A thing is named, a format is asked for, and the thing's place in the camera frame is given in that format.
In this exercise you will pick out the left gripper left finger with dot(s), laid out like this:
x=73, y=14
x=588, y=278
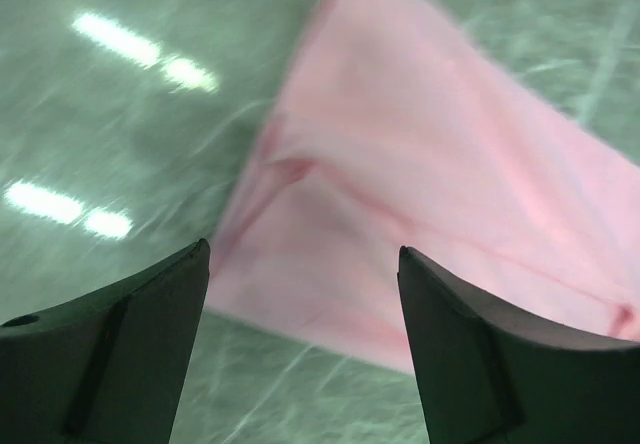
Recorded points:
x=109, y=366

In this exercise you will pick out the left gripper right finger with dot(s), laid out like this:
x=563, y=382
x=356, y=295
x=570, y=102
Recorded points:
x=488, y=371

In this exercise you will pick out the pink t shirt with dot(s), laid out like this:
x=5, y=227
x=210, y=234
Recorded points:
x=393, y=130

